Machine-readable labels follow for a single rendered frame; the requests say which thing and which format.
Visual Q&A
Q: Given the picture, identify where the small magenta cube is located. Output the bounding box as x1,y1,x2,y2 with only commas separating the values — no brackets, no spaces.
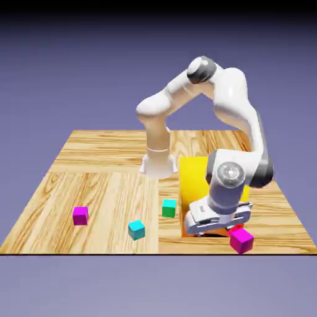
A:
72,206,90,227
229,228,255,255

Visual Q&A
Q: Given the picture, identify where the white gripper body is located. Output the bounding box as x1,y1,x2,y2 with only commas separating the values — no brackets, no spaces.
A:
184,196,254,236

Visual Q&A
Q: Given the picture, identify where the small green cube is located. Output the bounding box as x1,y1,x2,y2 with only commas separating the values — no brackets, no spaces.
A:
161,198,177,219

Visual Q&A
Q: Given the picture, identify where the small cyan cube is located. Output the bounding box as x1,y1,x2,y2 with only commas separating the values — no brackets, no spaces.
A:
128,219,146,241

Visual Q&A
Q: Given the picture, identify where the large yellow box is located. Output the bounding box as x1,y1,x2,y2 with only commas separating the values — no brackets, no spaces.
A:
178,155,250,238

